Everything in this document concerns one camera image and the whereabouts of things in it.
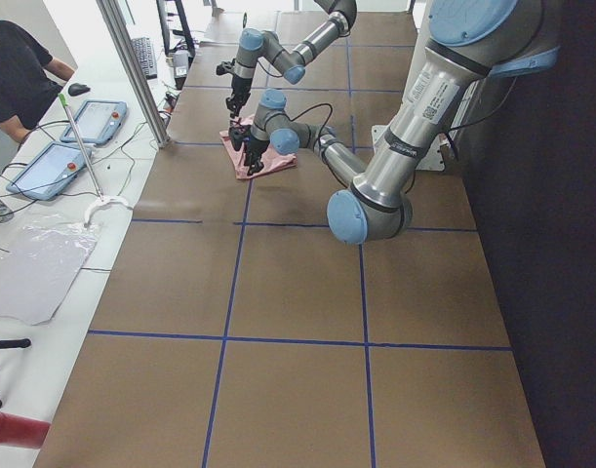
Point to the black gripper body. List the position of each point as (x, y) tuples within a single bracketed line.
[(238, 86), (255, 146)]

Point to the black computer mouse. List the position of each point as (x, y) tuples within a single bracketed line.
[(77, 89)]

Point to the white hook pole tool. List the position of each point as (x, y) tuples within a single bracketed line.
[(102, 200)]

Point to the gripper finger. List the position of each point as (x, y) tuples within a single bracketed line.
[(253, 164), (234, 105)]

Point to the red fire extinguisher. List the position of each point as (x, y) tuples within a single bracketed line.
[(22, 432)]

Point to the brown paper table cover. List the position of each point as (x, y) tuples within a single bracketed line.
[(236, 331)]

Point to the person in black shirt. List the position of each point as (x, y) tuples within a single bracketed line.
[(26, 90)]

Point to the upper teach pendant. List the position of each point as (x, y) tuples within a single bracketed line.
[(99, 120)]

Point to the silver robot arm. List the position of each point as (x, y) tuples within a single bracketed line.
[(468, 41), (297, 44)]

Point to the pink Snoopy t-shirt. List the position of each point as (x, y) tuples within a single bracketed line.
[(272, 161)]

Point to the black keyboard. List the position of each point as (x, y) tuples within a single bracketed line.
[(144, 53)]

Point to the clear plastic bag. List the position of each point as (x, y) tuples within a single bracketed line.
[(42, 263)]

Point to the lower teach pendant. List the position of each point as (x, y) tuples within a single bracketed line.
[(49, 172)]

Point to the teach pendant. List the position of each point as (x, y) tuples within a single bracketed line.
[(99, 120), (49, 172)]

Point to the aluminium frame post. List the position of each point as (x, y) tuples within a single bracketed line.
[(117, 29)]

